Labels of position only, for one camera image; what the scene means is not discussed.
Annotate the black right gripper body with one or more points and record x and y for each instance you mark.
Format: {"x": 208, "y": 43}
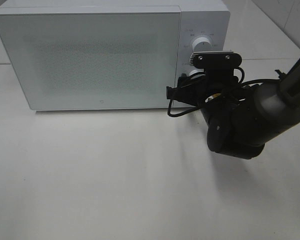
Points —
{"x": 199, "y": 89}

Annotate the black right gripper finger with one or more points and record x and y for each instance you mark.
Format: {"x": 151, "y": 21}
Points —
{"x": 177, "y": 93}

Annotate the white timer knob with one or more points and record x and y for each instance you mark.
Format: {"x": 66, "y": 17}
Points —
{"x": 196, "y": 71}

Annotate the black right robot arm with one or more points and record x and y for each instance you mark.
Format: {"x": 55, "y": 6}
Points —
{"x": 241, "y": 116}

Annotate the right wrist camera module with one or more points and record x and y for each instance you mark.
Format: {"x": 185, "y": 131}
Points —
{"x": 217, "y": 65}

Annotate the white microwave door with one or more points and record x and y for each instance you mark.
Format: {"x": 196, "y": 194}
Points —
{"x": 90, "y": 60}

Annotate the upper white power knob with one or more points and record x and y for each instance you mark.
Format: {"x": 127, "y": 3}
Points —
{"x": 201, "y": 44}

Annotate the white microwave oven body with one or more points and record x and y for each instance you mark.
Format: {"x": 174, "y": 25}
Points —
{"x": 205, "y": 22}

